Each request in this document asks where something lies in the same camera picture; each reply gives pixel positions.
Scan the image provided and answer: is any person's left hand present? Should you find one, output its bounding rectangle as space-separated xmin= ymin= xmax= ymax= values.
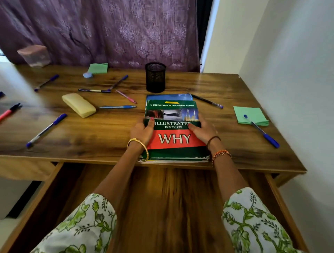
xmin=130 ymin=116 xmax=156 ymax=150

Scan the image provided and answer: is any person's right hand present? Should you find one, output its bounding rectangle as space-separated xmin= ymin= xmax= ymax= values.
xmin=188 ymin=114 xmax=221 ymax=150

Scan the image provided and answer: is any green and red book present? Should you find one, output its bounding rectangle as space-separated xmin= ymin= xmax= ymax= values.
xmin=138 ymin=100 xmax=210 ymax=163

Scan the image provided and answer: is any black pen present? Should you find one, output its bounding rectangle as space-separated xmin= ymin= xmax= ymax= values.
xmin=190 ymin=93 xmax=224 ymax=109

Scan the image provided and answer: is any pink pen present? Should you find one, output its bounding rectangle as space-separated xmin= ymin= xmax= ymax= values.
xmin=116 ymin=90 xmax=137 ymax=105

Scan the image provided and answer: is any blue and white notebook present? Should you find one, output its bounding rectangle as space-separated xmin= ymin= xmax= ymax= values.
xmin=145 ymin=93 xmax=194 ymax=103

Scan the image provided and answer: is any green sticky notes pad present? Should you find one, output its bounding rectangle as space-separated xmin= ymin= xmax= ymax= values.
xmin=87 ymin=63 xmax=109 ymax=74
xmin=233 ymin=106 xmax=269 ymax=127

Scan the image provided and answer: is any black mesh pen holder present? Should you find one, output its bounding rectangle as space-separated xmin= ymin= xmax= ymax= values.
xmin=145 ymin=62 xmax=167 ymax=93

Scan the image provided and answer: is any yellow pencil case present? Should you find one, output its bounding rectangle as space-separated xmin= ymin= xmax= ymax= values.
xmin=62 ymin=93 xmax=97 ymax=119

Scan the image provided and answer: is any wooden desk drawer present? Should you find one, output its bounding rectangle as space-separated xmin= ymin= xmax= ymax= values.
xmin=0 ymin=162 xmax=310 ymax=253

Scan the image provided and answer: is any pink marker black cap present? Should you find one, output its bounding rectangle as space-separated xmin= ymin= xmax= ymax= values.
xmin=0 ymin=103 xmax=23 ymax=122

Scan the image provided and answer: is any person's left forearm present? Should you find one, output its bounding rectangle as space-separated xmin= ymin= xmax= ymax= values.
xmin=93 ymin=142 xmax=149 ymax=209

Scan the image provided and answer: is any person's right forearm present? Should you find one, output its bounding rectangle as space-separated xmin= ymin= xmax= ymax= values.
xmin=208 ymin=138 xmax=250 ymax=203

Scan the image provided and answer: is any wooden desk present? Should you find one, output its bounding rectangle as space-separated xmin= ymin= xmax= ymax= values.
xmin=0 ymin=64 xmax=308 ymax=187

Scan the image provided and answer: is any gold bangle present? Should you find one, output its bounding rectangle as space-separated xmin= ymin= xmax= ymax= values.
xmin=127 ymin=138 xmax=150 ymax=162

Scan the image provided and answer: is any right floral white green sleeve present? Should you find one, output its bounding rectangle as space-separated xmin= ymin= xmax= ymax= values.
xmin=222 ymin=187 xmax=306 ymax=253

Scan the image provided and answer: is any floral white green sleeve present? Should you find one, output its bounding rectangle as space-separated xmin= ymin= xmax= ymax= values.
xmin=30 ymin=193 xmax=118 ymax=253
xmin=222 ymin=187 xmax=306 ymax=253

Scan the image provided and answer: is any purple patterned curtain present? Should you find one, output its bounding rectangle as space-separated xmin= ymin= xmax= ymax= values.
xmin=0 ymin=0 xmax=201 ymax=73

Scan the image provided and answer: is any left floral white green sleeve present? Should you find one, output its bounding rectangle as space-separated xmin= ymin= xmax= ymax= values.
xmin=30 ymin=193 xmax=118 ymax=253

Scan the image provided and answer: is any clear container pink lid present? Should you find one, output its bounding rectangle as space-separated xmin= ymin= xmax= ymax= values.
xmin=17 ymin=44 xmax=51 ymax=68

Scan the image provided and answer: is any black floor strip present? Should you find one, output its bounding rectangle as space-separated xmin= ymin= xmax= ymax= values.
xmin=6 ymin=181 xmax=42 ymax=219

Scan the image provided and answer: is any brown thread bracelet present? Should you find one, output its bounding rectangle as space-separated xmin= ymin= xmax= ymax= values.
xmin=206 ymin=136 xmax=222 ymax=150

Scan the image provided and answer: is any orange thread bracelet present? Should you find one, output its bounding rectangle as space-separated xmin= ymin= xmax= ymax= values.
xmin=212 ymin=150 xmax=232 ymax=167

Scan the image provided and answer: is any black window frame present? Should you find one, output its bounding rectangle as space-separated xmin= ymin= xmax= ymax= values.
xmin=196 ymin=0 xmax=214 ymax=60

